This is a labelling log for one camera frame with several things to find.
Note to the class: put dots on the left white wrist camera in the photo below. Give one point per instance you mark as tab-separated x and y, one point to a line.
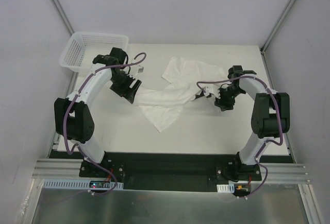
136	69

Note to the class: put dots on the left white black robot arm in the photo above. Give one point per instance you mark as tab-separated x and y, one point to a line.
73	119

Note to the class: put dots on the white perforated plastic basket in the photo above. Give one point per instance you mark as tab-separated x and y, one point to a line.
83	47

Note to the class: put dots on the left slotted cable duct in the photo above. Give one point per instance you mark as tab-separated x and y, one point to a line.
97	185

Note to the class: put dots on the white t shirt robot print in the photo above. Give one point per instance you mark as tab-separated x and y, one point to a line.
162	107

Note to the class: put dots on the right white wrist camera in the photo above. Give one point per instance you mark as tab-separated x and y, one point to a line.
211	90

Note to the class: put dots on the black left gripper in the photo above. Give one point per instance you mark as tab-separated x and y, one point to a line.
124	84

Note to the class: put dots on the right slotted cable duct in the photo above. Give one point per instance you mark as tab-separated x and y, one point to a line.
226	188

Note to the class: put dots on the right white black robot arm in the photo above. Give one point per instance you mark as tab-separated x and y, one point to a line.
270	116

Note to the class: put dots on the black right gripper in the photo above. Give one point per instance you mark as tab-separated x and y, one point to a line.
223	98

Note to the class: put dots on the slotted cable duct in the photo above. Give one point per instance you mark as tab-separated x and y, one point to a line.
226	188
97	185

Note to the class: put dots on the aluminium frame rail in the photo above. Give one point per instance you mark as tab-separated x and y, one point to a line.
140	172

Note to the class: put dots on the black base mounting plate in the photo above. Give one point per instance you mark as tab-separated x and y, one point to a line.
177	186

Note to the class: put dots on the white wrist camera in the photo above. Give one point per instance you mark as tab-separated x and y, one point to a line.
211	90
136	69

